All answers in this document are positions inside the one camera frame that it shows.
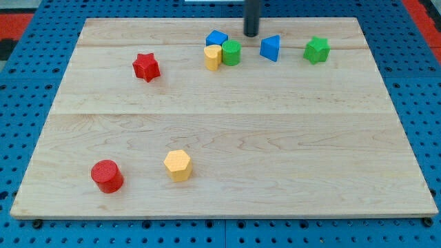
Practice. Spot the blue triangle block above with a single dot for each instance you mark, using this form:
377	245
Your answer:
270	48

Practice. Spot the wooden board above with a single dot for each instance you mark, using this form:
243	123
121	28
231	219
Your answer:
267	140

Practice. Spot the red cylinder block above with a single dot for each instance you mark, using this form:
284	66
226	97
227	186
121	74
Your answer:
107	176

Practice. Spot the yellow heart block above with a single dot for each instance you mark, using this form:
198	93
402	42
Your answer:
213	57

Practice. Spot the yellow hexagon block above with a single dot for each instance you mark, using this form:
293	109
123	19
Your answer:
178	165

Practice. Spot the green cylinder block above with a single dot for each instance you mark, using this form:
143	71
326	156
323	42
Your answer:
231	52

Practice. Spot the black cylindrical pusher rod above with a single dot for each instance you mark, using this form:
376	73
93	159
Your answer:
251	17

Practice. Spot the blue cube block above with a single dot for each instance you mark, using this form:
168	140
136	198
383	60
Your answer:
216	38

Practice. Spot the green star block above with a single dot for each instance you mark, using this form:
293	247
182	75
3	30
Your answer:
317	50

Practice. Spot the red star block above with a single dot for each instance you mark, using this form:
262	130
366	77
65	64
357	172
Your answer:
146	67

